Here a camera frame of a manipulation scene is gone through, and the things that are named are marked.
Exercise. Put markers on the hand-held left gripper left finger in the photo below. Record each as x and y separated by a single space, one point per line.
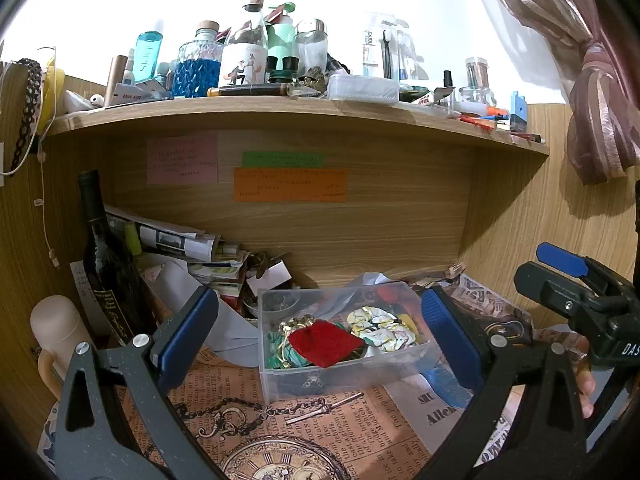
187 335

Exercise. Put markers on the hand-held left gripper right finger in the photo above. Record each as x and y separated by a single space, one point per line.
450 342

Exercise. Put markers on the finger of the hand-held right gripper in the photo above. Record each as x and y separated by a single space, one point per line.
562 259
550 292

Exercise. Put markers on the cream floral scrunchie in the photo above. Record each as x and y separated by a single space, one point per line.
380 330

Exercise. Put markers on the green scrunchie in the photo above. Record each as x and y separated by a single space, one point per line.
275 354

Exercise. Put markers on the red velvet scrunchie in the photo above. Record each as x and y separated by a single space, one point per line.
325 342

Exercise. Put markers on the clear plastic box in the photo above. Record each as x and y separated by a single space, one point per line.
325 382

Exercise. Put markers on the person's right hand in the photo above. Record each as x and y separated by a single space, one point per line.
586 395

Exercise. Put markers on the white paper sheet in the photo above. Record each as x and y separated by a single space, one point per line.
205 310

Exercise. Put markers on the blue ribbed plastic item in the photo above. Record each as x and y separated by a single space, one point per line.
446 386

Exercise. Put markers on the crumpled newsprint paper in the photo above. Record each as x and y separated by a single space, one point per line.
487 295

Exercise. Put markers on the small glass bowl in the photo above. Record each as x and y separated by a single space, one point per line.
250 307

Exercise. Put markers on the stack of newspapers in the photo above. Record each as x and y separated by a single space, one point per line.
180 245

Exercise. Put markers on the tangled metal jewelry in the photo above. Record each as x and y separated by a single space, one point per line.
280 305

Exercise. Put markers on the dark wine bottle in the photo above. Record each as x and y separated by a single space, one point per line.
107 270

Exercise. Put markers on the bronze metal trinket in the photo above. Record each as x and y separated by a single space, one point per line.
262 264

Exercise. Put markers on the small white cardboard box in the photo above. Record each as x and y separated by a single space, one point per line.
276 275

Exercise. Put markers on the white handwritten note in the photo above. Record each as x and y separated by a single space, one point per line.
81 290

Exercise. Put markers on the beige mug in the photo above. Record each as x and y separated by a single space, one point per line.
55 325

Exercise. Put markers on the vintage print table mat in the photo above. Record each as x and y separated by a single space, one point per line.
350 440

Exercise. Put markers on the wooden shelf unit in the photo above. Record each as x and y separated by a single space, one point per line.
400 210

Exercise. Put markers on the blue plastic dispenser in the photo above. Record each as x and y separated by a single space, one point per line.
519 112

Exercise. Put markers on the red pen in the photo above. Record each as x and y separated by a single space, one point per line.
477 121

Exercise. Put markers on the orange cap marker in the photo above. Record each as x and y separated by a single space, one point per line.
495 111

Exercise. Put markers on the pink sticky note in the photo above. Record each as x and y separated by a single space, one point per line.
182 159

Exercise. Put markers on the orange sticky note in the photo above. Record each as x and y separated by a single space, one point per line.
291 185

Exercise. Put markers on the glass jar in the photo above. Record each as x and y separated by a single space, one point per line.
474 96

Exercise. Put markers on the green sticky note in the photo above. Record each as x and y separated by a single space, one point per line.
283 159

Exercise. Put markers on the tall clear cylinder container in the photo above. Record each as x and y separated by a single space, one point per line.
477 72

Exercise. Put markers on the black cap nail polish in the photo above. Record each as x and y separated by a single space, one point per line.
448 85

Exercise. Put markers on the pink brown curtain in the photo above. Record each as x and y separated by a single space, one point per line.
575 35

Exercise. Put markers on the white tube packaging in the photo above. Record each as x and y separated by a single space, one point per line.
137 95

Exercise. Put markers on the amber brown tube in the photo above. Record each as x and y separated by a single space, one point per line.
250 90

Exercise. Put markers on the clear lidded plastic container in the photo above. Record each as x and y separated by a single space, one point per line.
362 89

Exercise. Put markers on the cardboard tube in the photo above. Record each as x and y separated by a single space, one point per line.
115 80

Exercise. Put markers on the blue glass bottle with cork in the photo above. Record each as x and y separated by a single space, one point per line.
197 67

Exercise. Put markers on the small white bottle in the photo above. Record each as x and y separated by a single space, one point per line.
129 67

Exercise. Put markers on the black lace headband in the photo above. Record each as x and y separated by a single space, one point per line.
27 110

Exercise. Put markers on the yellow hair accessory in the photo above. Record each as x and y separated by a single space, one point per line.
54 90

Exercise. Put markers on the teal mouthwash bottle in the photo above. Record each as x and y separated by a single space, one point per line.
149 55

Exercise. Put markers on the clear illustrated label bottle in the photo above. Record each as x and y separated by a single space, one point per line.
245 55

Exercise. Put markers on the clear bottle silver cap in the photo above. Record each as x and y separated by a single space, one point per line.
312 47

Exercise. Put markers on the mint green pump bottle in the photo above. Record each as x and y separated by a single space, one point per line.
282 35

